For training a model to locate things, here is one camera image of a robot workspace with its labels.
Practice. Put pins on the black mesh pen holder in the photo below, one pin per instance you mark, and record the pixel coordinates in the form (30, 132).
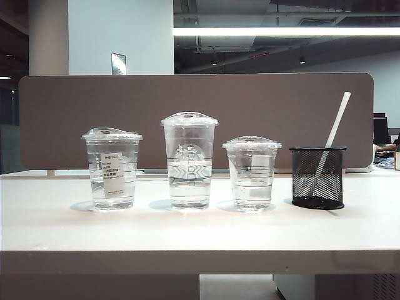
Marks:
(331, 187)

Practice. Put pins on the white plastic straw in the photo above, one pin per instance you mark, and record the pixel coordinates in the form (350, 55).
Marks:
(339, 117)

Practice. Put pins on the person's forearm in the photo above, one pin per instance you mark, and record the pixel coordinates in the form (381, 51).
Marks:
(387, 147)

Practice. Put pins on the tall clear logo cup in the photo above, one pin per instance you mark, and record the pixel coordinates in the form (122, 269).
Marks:
(190, 162)

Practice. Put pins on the small clear lidded cup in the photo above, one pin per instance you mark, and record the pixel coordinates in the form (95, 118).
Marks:
(251, 178)

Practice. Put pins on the clear cup with white label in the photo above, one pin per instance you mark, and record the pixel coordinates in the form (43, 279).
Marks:
(114, 175)

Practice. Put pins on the brown desk partition panel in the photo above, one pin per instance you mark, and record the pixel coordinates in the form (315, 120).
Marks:
(125, 103)

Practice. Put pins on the black pendant spotlight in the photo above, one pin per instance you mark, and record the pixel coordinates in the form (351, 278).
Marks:
(302, 60)

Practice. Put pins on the long ceiling light strip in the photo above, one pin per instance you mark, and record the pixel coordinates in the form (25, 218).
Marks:
(281, 31)

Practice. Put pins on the computer monitor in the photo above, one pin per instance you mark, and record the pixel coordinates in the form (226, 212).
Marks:
(380, 128)

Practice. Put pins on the beige cardboard box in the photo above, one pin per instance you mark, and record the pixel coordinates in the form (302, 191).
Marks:
(397, 160)

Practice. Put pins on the silver wall sign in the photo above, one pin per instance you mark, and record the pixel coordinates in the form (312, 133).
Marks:
(118, 63)

